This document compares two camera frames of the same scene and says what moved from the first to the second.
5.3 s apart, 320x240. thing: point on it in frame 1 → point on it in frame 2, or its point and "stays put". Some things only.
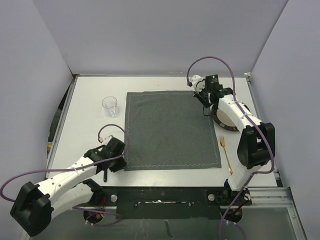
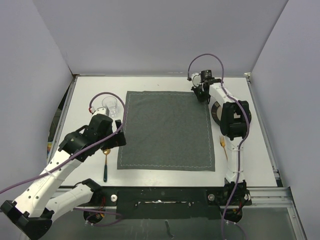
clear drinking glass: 111,103 stays put
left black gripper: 121,165 → 116,140
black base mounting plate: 167,203 stays put
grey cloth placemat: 169,130 stays put
